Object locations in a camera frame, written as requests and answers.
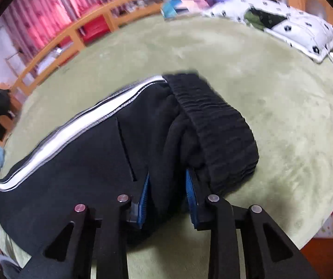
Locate black pants with white stripe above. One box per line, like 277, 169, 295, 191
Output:
0, 72, 259, 254

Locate green fuzzy bed blanket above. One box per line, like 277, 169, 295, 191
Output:
0, 13, 333, 279

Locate white patterned pillow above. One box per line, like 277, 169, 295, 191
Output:
202, 0, 333, 64

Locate red chair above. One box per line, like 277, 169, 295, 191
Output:
58, 4, 110, 49

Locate red pink curtain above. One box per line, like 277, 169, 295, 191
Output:
1, 0, 113, 62

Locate blue geometric cushion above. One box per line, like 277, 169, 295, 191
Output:
160, 0, 209, 20

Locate wooden bed frame rail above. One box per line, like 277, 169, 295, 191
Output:
10, 0, 333, 96

